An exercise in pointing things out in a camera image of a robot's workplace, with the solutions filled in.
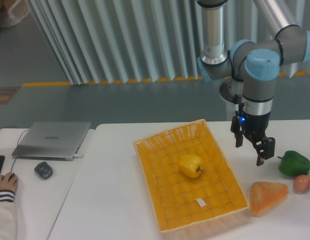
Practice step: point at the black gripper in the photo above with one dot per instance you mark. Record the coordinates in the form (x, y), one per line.
(253, 128)

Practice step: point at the yellow bell pepper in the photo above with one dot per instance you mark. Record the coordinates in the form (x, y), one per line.
(190, 165)

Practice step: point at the striped white sleeve forearm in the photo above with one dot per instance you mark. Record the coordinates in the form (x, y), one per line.
(8, 217)

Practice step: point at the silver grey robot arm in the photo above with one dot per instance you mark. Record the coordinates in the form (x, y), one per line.
(250, 69)

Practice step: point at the green bell pepper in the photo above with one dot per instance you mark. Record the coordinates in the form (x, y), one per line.
(293, 164)

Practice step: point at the person's hand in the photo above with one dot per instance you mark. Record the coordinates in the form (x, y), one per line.
(6, 185)

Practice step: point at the triangular toast bread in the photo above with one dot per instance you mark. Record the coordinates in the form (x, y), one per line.
(266, 195)

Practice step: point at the brown egg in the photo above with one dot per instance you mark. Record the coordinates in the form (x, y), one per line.
(301, 183)

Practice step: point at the white paper label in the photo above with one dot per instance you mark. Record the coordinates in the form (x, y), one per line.
(201, 202)

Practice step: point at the yellow woven basket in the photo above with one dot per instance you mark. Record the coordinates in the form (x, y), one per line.
(173, 194)

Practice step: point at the grey folding partition screen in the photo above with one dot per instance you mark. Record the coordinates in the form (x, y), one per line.
(123, 40)

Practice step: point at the silver laptop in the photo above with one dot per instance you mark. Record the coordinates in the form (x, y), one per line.
(52, 140)

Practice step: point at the dark grey puck device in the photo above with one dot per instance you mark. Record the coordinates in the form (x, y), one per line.
(44, 170)

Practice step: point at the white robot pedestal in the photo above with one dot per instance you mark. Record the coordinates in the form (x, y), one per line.
(231, 91)

